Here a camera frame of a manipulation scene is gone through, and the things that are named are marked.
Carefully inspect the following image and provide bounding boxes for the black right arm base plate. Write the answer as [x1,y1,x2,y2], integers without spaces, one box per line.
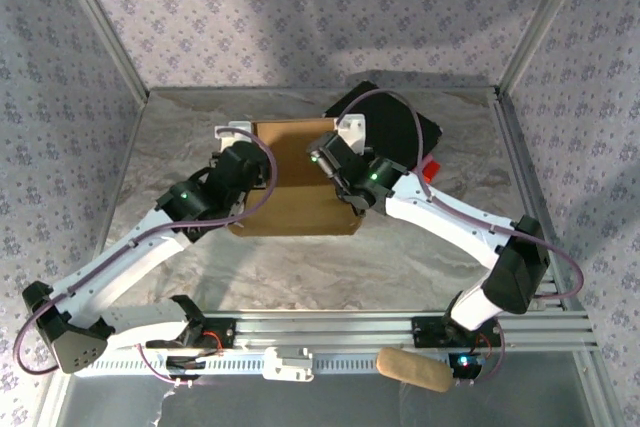
[410,314,504,350]

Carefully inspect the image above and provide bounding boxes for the brown cardboard paper box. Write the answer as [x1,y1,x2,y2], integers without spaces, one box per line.
[227,118,364,238]

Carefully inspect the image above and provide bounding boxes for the aluminium right frame post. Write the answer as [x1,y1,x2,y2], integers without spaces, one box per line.
[499,0,599,96]

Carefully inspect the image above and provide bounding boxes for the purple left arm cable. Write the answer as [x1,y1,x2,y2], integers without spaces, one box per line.
[12,127,280,389]

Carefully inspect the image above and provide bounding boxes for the white slotted cable duct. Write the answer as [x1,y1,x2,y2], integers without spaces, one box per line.
[99,356,381,376]

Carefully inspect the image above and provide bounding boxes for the black hard case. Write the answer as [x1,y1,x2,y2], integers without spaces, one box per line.
[324,80,444,173]

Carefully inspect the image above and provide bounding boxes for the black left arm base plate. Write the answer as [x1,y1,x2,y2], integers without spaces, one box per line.
[164,316,237,351]

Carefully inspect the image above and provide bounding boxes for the tan foam cushion roll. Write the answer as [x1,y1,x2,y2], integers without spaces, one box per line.
[375,346,455,393]

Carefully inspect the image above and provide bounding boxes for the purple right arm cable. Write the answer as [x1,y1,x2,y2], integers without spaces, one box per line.
[339,89,585,388]

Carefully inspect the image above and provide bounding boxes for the aluminium frame post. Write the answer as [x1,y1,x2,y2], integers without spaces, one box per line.
[49,0,150,101]
[499,0,599,96]

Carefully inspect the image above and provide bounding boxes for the white plastic bracket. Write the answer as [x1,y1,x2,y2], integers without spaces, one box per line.
[263,346,315,382]

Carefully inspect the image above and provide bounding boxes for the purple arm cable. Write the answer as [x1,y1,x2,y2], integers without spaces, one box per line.
[12,127,280,389]
[339,89,585,388]

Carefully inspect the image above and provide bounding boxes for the aluminium side rails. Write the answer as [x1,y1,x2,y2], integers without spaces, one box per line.
[492,89,596,318]

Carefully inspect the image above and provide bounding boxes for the aluminium left frame post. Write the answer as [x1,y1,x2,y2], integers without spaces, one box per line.
[49,0,150,101]

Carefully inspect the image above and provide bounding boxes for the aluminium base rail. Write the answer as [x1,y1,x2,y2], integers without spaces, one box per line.
[59,311,599,353]

